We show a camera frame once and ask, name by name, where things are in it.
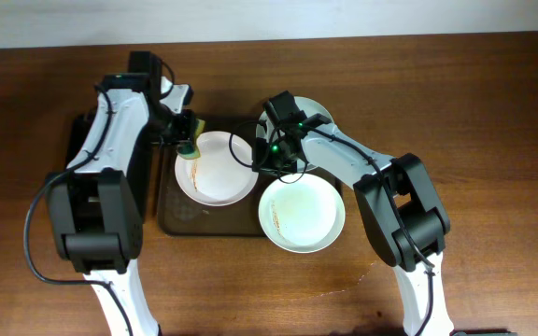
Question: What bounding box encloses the yellow green sponge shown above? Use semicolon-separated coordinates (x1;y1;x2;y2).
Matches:
177;119;205;160

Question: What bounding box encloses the grey-white plate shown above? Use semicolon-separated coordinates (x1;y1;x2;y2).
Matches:
256;95;333;171

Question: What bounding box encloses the pink-white plate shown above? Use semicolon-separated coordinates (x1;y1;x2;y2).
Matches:
174;131;259;206

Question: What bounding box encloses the cream-white plate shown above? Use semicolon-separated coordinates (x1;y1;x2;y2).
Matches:
258;174;346;254

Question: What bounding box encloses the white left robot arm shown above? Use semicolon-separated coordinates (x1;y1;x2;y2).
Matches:
38;71;204;335

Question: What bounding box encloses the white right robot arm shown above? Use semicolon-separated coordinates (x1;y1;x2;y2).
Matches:
253;122;454;335

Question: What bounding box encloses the black tray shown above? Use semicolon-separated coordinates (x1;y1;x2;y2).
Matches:
65;109;152;217

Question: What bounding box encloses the brown tray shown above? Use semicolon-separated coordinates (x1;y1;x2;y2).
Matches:
156;115;343;237

